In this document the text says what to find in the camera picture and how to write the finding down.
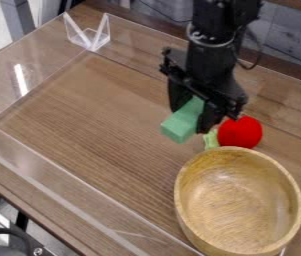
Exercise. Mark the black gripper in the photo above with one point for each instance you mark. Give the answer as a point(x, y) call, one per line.
point(201, 72)

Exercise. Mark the green rectangular block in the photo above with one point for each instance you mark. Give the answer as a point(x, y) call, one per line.
point(179, 125)

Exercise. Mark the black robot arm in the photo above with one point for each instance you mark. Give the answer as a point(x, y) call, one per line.
point(219, 23)

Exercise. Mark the light wooden bowl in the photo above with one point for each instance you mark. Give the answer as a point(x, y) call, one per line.
point(237, 202)

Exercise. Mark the black equipment at bottom left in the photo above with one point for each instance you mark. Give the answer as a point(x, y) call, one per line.
point(10, 241)

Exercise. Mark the clear acrylic enclosure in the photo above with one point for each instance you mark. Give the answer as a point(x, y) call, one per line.
point(86, 166)

